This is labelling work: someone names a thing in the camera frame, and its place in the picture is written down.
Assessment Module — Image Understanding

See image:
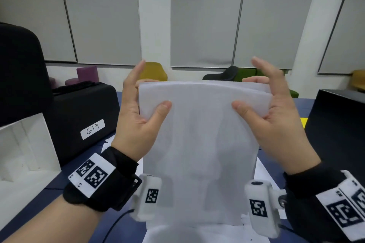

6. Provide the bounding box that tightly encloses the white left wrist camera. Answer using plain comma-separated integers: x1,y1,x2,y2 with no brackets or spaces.
130,174,163,222

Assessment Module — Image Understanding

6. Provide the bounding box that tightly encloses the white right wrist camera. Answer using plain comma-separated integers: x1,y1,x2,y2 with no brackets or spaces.
244,179,287,239

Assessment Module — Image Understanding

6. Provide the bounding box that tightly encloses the tall purple stool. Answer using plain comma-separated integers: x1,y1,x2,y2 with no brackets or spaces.
76,65,100,83

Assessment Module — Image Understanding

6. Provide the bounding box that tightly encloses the neat white paper sheaf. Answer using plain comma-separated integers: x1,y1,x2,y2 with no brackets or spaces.
138,80,274,228

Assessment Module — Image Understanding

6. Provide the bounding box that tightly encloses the person's left hand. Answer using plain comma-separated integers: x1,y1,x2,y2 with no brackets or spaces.
110,60,173,163

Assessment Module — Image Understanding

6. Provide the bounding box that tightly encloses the pile of white papers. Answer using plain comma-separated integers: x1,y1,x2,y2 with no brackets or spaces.
100,134,289,243

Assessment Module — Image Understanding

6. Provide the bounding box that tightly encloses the black right camera cable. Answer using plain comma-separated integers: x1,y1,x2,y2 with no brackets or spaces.
278,224,295,235

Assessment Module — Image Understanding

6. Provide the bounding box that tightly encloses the green sofa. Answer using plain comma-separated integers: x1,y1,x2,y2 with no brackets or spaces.
233,68,300,99

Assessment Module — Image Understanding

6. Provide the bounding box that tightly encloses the person's right hand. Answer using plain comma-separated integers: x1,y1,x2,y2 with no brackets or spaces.
231,56,322,176

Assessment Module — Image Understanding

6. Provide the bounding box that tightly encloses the black camera cable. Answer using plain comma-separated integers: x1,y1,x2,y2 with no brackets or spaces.
102,208,135,243
278,224,295,235

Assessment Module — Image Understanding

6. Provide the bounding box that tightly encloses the black fabric bag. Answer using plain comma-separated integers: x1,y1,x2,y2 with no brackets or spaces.
303,89,365,178

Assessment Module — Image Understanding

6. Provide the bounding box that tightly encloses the black case with white label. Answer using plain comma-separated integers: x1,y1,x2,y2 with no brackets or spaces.
51,81,121,167

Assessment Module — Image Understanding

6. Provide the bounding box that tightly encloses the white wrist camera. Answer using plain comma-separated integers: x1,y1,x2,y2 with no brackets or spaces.
130,174,163,222
244,179,287,239

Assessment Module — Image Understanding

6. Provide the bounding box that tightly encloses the black left camera cable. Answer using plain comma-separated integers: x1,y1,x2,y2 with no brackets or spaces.
102,208,135,243

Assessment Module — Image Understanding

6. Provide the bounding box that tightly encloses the black armchair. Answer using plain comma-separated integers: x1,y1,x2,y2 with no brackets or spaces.
202,65,239,82

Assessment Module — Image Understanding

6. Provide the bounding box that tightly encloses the grey roller blind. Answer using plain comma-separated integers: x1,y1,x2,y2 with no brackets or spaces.
232,0,323,70
317,0,365,76
170,0,249,68
58,0,143,66
0,0,78,63

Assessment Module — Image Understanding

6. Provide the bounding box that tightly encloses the open white box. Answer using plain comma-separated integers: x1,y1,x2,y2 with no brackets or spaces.
0,112,62,229

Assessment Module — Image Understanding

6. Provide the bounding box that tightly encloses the black left wrist strap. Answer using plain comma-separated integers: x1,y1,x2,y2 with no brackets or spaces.
62,146,143,213

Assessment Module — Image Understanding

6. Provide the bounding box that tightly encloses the large black carrying case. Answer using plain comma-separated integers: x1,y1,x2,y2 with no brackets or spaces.
0,22,54,128

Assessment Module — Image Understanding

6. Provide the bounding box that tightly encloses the yellow armchair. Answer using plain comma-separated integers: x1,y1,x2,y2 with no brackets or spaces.
138,62,168,82
351,69,365,93

